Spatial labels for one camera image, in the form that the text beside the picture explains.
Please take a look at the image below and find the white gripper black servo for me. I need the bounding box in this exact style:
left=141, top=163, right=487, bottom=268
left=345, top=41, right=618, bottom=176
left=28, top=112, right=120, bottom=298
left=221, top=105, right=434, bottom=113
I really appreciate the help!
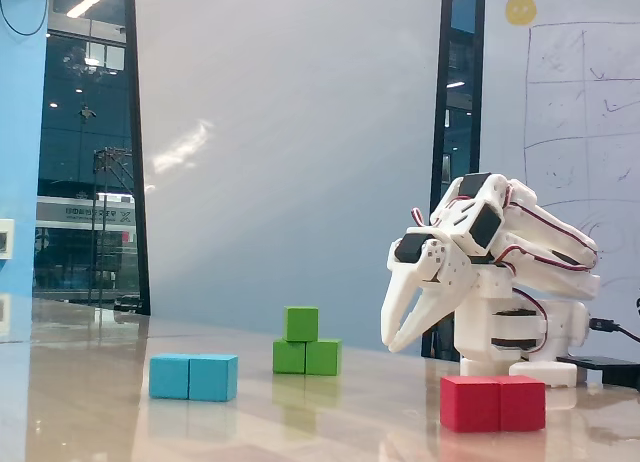
left=380, top=230, right=474, bottom=354

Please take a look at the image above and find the small green cube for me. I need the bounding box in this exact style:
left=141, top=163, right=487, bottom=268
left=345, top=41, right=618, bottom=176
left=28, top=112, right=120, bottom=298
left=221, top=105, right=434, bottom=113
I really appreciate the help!
left=283, top=305, right=320, bottom=343

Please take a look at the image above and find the long green block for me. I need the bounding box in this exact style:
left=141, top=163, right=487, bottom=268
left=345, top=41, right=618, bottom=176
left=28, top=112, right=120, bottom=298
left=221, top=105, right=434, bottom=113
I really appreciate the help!
left=272, top=337, right=344, bottom=377

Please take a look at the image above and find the long red block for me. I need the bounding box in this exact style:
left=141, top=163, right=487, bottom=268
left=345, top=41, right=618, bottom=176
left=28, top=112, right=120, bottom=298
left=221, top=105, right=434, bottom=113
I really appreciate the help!
left=439, top=374, right=547, bottom=433

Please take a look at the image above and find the long blue block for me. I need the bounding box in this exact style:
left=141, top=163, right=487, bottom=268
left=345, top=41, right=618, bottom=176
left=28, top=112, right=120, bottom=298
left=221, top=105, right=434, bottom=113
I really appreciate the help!
left=148, top=354, right=239, bottom=402

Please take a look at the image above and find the flat black box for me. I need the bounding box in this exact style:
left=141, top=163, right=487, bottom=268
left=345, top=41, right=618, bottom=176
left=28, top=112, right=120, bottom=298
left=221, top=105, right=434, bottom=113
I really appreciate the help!
left=556, top=354, right=640, bottom=389

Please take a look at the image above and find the whiteboard with pen drawings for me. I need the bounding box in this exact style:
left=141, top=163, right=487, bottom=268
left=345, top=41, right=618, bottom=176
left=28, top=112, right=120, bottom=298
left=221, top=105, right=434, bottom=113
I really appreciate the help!
left=482, top=0, right=640, bottom=363

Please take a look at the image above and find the yellow round sticker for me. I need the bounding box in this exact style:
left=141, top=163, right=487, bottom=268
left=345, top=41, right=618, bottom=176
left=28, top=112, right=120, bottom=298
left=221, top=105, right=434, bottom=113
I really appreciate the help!
left=503, top=0, right=539, bottom=26

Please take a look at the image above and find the red black forearm servo cable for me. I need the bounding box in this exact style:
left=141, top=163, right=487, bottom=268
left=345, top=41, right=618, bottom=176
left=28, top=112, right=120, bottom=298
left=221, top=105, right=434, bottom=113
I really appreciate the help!
left=507, top=199, right=600, bottom=273

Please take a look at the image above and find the black usb cable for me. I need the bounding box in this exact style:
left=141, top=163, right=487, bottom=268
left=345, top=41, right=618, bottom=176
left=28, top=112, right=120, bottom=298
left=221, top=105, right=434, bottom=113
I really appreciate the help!
left=588, top=317, right=640, bottom=344

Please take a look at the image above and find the black glass door frame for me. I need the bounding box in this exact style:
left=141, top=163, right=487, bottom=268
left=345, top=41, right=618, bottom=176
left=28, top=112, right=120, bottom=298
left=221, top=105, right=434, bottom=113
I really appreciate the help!
left=421, top=0, right=486, bottom=361

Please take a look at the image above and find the black window frame post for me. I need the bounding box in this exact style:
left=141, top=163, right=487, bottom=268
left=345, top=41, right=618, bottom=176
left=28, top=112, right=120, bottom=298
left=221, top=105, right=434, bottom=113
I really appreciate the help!
left=123, top=0, right=152, bottom=317

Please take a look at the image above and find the white wall socket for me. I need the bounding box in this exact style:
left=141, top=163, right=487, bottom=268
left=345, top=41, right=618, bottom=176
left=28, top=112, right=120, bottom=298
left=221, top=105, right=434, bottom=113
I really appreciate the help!
left=0, top=218, right=15, bottom=259

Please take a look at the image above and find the thin black hanging wire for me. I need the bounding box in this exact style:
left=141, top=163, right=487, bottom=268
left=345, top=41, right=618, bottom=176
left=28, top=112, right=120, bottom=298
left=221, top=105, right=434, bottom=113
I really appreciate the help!
left=0, top=0, right=53, bottom=36

